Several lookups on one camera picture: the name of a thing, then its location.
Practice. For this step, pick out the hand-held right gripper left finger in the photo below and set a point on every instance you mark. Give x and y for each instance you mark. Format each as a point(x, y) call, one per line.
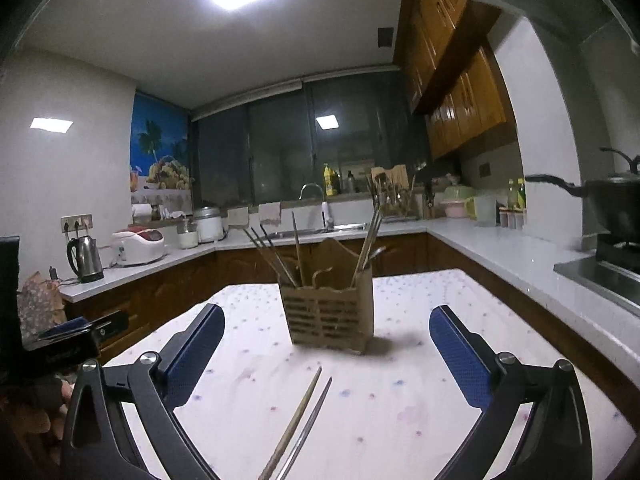
point(195, 350)

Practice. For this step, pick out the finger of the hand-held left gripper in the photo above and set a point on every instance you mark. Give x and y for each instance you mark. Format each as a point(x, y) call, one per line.
point(62, 331)
point(112, 323)

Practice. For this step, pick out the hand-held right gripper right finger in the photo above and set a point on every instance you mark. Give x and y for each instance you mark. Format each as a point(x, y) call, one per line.
point(460, 355)

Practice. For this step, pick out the wooden chopstick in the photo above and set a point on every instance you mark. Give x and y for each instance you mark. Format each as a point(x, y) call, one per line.
point(298, 250)
point(291, 422)

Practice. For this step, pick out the metal chopstick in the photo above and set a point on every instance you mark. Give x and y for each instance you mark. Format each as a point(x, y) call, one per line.
point(364, 260)
point(374, 227)
point(310, 417)

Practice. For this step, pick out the wooden utensil holder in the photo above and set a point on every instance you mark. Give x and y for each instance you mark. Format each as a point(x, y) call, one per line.
point(325, 315)

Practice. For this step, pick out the person's left hand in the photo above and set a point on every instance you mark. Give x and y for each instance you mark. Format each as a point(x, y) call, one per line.
point(62, 400)

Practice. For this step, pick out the floral cloth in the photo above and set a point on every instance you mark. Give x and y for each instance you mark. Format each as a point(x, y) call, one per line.
point(42, 302)

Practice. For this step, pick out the steel electric kettle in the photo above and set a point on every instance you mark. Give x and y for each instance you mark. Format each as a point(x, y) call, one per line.
point(86, 260)

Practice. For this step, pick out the white and red rice cooker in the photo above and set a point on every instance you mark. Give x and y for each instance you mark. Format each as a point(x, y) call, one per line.
point(137, 247)

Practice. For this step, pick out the dotted white tablecloth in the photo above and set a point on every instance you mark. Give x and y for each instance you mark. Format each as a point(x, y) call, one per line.
point(400, 410)

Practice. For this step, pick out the wooden lower cabinets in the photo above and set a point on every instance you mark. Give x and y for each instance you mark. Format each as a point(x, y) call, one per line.
point(240, 270)

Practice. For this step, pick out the wooden cabinets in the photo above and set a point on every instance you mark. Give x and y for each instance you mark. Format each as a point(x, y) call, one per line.
point(240, 270)
point(450, 60)

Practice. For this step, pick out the glass jar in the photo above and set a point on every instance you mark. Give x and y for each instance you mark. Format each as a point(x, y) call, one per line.
point(188, 237)

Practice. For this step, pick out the paper towel roll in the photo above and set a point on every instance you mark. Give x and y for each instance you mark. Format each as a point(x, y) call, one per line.
point(142, 213)

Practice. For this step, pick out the dark chopstick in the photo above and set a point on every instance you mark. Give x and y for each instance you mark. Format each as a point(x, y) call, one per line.
point(267, 257)
point(275, 256)

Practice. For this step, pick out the white lidded pot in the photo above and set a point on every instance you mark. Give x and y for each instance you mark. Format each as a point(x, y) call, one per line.
point(209, 225)

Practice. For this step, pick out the beige dish cloth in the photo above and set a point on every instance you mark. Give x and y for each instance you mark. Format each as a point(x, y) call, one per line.
point(238, 217)
point(271, 212)

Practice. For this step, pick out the green and pink bowls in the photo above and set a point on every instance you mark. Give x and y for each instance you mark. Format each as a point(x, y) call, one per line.
point(456, 202)

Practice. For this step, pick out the knife block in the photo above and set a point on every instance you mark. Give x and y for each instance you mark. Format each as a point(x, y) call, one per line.
point(429, 205)

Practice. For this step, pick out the steel gas stove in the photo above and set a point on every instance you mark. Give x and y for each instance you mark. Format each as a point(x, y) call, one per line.
point(600, 272)

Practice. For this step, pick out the cooking oil bottle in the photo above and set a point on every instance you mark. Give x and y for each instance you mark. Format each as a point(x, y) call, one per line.
point(521, 193)
point(511, 194)

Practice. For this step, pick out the steel sink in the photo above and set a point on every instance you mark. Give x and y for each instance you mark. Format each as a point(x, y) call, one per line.
point(345, 228)

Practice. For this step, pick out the metal utensil drying rack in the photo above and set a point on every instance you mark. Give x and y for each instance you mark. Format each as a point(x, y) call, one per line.
point(395, 195)

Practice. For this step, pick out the white faucet filter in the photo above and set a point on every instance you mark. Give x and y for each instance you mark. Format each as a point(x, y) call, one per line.
point(327, 215)

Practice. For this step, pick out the curved metal faucet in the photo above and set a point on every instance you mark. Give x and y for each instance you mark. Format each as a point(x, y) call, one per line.
point(312, 187)

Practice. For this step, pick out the dark bottle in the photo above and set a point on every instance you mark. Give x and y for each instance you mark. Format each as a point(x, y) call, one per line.
point(351, 182)

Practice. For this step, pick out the square ceiling light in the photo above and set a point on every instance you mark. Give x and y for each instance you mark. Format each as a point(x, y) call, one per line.
point(51, 124)

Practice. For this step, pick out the dark kitchen window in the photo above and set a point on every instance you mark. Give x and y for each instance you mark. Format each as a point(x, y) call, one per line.
point(280, 150)

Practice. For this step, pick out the yellow bottle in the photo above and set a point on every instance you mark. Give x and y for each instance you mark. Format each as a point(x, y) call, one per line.
point(330, 180)

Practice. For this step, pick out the black wok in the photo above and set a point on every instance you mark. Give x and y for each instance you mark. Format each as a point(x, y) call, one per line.
point(615, 200)

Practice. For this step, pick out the wooden upper cabinets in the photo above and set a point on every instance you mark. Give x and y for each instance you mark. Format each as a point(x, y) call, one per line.
point(450, 60)

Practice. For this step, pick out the dark ceiling vent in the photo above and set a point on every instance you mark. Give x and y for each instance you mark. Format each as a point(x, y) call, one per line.
point(386, 37)

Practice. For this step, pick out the wall socket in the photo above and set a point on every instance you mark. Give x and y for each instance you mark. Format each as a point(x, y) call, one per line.
point(76, 223)

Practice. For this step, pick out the tropical fruit wall poster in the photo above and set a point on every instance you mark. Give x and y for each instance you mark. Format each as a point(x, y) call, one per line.
point(160, 150)

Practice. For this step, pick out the dark wall vent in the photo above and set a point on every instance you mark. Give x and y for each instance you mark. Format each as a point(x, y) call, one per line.
point(485, 170)

